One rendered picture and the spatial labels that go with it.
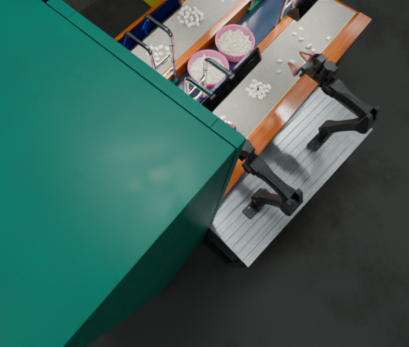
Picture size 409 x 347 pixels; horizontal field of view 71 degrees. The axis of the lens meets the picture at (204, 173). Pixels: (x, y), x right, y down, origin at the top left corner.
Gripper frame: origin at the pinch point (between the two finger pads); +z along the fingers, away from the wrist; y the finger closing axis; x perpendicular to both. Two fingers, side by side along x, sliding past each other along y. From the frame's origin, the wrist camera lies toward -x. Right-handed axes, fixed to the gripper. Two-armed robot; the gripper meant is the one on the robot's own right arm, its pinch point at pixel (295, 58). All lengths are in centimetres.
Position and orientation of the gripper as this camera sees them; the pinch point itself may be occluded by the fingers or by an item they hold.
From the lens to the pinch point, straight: 170.2
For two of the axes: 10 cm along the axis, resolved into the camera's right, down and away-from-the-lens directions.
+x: -0.2, 3.2, 9.5
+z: -7.1, -6.8, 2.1
